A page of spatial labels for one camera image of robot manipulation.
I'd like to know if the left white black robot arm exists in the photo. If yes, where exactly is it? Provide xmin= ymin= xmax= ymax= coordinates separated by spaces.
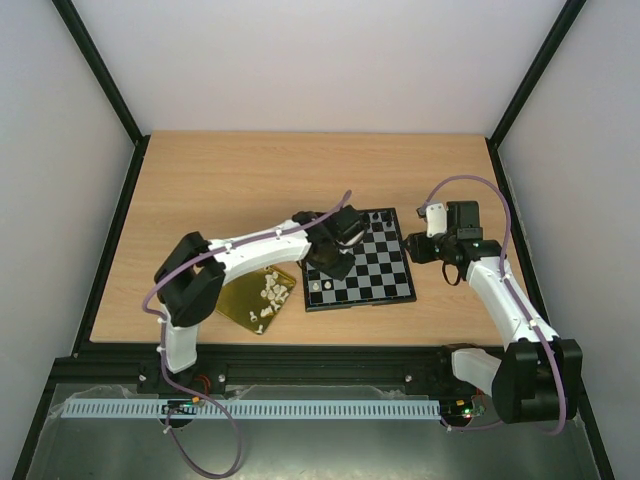
xmin=143 ymin=205 xmax=369 ymax=374

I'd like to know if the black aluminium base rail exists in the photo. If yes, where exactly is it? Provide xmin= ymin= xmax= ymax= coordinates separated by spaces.
xmin=48 ymin=343 xmax=477 ymax=398

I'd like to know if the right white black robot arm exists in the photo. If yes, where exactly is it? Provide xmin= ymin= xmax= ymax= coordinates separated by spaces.
xmin=404 ymin=201 xmax=583 ymax=424

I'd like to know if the black grey chess board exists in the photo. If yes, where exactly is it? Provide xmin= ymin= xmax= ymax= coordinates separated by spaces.
xmin=301 ymin=224 xmax=417 ymax=312

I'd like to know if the black frame post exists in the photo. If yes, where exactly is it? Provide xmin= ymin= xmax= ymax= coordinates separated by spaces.
xmin=489 ymin=0 xmax=587 ymax=149
xmin=51 ymin=0 xmax=146 ymax=146

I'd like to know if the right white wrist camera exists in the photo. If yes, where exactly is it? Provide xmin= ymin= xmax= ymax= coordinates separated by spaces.
xmin=416 ymin=203 xmax=447 ymax=238

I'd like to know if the light blue slotted cable duct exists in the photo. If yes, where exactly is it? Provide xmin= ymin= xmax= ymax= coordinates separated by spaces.
xmin=61 ymin=399 xmax=441 ymax=421

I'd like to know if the left black frame post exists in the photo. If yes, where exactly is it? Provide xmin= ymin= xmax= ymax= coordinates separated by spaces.
xmin=51 ymin=0 xmax=146 ymax=146

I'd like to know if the right black frame post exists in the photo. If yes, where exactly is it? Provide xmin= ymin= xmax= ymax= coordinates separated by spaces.
xmin=489 ymin=0 xmax=587 ymax=149

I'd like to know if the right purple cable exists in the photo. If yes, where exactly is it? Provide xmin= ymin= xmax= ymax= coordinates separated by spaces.
xmin=422 ymin=174 xmax=569 ymax=435

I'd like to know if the white chess piece pile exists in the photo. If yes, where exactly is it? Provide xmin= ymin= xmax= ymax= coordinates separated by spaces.
xmin=260 ymin=271 xmax=290 ymax=318

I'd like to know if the black chess pieces row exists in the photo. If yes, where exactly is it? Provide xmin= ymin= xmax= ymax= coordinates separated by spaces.
xmin=360 ymin=208 xmax=399 ymax=232

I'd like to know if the gold metal tray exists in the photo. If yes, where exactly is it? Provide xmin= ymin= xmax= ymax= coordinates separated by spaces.
xmin=215 ymin=266 xmax=296 ymax=335

